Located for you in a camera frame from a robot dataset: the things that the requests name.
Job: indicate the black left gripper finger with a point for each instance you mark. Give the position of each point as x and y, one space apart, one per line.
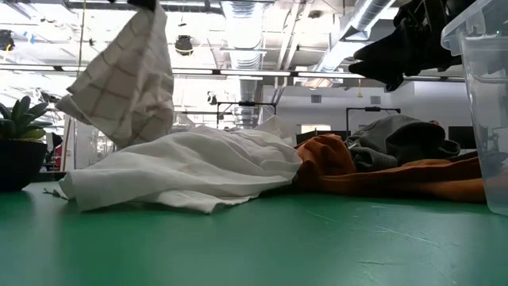
142 4

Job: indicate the white brown-checked towel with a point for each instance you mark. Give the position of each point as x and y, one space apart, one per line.
127 79

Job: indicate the clear plastic bin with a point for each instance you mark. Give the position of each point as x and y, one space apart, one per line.
492 119

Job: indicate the dark grey towel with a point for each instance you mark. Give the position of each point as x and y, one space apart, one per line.
401 135

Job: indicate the grey white-checked towel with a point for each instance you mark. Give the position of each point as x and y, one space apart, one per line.
373 159

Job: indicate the plain white towel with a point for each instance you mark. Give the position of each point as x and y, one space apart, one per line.
178 171

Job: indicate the orange towel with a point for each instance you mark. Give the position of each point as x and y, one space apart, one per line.
397 178

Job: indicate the black monitor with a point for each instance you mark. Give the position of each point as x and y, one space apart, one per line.
462 137

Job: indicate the long ceiling light bar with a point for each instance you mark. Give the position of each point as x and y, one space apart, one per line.
258 72

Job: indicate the black ceiling device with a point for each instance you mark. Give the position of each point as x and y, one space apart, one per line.
6 39

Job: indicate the green succulent plant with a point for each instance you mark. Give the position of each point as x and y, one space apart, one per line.
20 119

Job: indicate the black plant pot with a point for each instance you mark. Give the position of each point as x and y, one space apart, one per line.
20 167

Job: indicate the green table mat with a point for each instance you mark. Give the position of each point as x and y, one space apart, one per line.
254 246

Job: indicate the black ceiling camera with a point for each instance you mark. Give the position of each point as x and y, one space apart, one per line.
183 45

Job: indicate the silver ribbed ceiling duct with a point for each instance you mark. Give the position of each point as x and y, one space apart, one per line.
244 24

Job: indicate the black metal frame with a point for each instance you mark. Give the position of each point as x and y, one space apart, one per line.
373 109
246 103

